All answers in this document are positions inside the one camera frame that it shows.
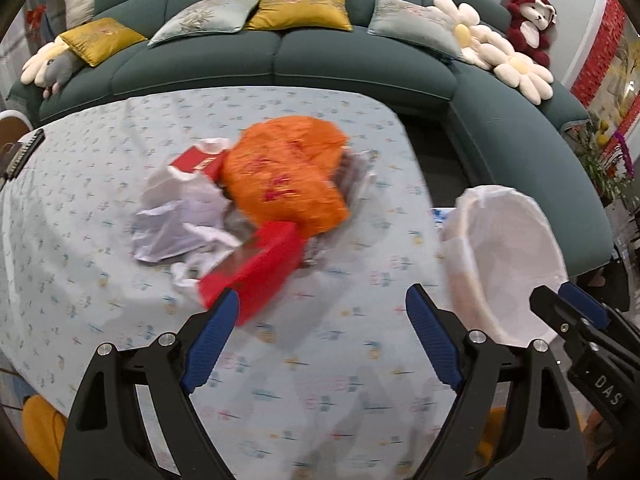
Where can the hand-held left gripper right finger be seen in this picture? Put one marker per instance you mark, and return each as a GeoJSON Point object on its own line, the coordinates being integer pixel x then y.
{"type": "Point", "coordinates": [432, 340]}

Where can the white paper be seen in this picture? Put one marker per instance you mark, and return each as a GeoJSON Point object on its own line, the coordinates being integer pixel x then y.
{"type": "Point", "coordinates": [170, 220]}

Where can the floral tablecloth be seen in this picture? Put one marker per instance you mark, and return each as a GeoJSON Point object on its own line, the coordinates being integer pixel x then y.
{"type": "Point", "coordinates": [100, 285]}

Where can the large red white paper box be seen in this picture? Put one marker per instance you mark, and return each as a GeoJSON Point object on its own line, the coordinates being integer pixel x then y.
{"type": "Point", "coordinates": [260, 265]}

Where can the orange plastic bag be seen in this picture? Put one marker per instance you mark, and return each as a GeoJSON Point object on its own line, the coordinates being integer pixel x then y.
{"type": "Point", "coordinates": [280, 175]}

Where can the yellow cushion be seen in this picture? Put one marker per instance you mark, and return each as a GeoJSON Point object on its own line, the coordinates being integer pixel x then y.
{"type": "Point", "coordinates": [102, 40]}
{"type": "Point", "coordinates": [300, 7]}

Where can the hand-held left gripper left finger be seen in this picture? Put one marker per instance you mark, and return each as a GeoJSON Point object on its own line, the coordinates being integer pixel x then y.
{"type": "Point", "coordinates": [212, 340]}

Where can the red monkey plush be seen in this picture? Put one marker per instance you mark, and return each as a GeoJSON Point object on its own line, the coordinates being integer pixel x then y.
{"type": "Point", "coordinates": [530, 25]}

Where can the white flower pillow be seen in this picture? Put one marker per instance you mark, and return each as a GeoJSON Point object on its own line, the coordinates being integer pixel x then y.
{"type": "Point", "coordinates": [475, 30]}
{"type": "Point", "coordinates": [32, 67]}
{"type": "Point", "coordinates": [525, 77]}

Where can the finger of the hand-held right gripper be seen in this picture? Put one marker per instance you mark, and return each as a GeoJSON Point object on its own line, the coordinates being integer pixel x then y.
{"type": "Point", "coordinates": [585, 305]}
{"type": "Point", "coordinates": [547, 307]}

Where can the red white paper cup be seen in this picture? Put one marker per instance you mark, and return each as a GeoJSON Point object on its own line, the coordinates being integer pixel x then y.
{"type": "Point", "coordinates": [200, 164]}

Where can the red hanging ornament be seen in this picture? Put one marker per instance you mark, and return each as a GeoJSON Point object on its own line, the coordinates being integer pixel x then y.
{"type": "Point", "coordinates": [36, 16]}

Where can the black flat device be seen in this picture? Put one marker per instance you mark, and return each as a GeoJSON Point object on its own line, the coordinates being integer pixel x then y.
{"type": "Point", "coordinates": [22, 155]}

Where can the red wall decoration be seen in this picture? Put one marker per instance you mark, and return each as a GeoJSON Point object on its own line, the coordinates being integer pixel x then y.
{"type": "Point", "coordinates": [600, 55]}

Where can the potted orchid plants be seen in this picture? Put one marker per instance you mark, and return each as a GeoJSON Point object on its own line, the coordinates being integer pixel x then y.
{"type": "Point", "coordinates": [605, 160]}

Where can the grey blue cushion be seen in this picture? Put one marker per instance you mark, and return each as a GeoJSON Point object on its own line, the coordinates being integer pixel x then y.
{"type": "Point", "coordinates": [415, 25]}
{"type": "Point", "coordinates": [205, 20]}

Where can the grey plush toy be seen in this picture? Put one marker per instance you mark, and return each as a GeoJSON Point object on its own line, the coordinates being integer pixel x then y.
{"type": "Point", "coordinates": [60, 70]}

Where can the trash bin with white liner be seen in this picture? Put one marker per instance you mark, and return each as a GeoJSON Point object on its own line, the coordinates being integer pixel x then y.
{"type": "Point", "coordinates": [500, 260]}

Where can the teal sofa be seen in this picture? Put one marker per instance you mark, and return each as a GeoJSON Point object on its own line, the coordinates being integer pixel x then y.
{"type": "Point", "coordinates": [350, 65]}

